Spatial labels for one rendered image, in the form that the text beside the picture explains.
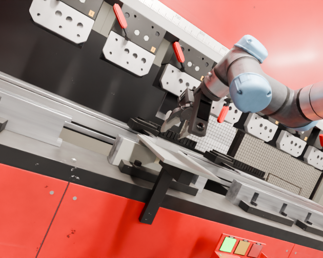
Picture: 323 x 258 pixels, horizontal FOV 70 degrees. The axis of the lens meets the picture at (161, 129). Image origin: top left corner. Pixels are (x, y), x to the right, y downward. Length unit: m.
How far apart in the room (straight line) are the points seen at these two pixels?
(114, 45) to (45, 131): 0.32
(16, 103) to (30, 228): 0.34
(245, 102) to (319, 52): 0.75
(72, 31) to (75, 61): 0.55
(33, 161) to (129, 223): 0.33
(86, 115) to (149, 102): 0.45
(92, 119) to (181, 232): 0.56
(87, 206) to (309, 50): 1.02
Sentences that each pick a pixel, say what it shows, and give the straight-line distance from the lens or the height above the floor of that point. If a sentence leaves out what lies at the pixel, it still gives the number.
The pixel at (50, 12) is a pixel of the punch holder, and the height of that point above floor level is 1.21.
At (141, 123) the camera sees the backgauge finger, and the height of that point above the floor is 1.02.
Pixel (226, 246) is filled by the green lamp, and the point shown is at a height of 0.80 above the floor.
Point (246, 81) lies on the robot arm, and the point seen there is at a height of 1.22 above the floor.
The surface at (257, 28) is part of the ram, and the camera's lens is 0.97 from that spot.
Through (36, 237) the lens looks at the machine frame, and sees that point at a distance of 0.75.
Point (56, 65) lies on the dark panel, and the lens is 1.26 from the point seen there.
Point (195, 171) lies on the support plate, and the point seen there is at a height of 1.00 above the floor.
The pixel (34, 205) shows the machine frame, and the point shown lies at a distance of 0.70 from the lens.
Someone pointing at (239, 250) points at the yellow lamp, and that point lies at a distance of 0.87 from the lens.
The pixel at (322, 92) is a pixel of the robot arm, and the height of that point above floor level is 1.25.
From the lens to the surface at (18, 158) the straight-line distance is 0.65.
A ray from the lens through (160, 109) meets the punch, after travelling 0.81.
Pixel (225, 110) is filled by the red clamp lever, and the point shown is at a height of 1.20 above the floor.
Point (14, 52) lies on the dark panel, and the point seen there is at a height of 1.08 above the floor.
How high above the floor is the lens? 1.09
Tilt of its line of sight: 3 degrees down
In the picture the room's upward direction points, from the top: 25 degrees clockwise
